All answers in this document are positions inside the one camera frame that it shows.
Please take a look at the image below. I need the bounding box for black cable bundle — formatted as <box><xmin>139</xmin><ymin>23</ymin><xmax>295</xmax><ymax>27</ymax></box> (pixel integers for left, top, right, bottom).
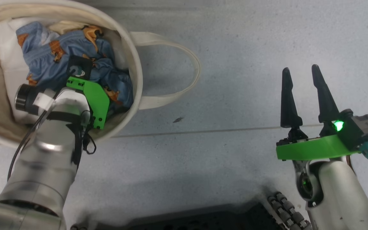
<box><xmin>71</xmin><ymin>110</ymin><xmax>97</xmax><ymax>164</ymax></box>

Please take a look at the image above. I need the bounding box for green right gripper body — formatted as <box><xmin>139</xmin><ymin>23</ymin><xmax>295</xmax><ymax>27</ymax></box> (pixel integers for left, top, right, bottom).
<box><xmin>276</xmin><ymin>134</ymin><xmax>362</xmax><ymax>161</ymax></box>

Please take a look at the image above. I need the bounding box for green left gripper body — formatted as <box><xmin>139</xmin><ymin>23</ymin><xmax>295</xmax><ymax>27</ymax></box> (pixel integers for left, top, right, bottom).
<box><xmin>66</xmin><ymin>56</ymin><xmax>110</xmax><ymax>130</ymax></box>

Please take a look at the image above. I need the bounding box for white garment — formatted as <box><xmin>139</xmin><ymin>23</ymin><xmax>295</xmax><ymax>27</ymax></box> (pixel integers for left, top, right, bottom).
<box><xmin>0</xmin><ymin>18</ymin><xmax>60</xmax><ymax>126</ymax></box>

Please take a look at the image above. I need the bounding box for blue bear print garment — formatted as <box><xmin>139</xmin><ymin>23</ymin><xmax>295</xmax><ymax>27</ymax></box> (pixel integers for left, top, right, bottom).
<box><xmin>16</xmin><ymin>21</ymin><xmax>134</xmax><ymax>112</ymax></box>

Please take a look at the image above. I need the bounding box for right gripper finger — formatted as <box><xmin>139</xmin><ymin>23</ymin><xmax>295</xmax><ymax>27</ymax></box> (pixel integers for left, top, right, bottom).
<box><xmin>280</xmin><ymin>67</ymin><xmax>307</xmax><ymax>138</ymax></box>
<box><xmin>311</xmin><ymin>64</ymin><xmax>340</xmax><ymax>136</ymax></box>

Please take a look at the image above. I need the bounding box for thin black cable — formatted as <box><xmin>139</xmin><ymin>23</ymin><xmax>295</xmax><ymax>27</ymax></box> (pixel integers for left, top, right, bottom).
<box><xmin>8</xmin><ymin>91</ymin><xmax>60</xmax><ymax>181</ymax></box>

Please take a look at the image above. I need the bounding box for grey segmented cable chain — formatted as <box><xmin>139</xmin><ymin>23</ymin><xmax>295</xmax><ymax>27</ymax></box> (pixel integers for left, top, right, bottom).
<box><xmin>267</xmin><ymin>191</ymin><xmax>314</xmax><ymax>230</ymax></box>

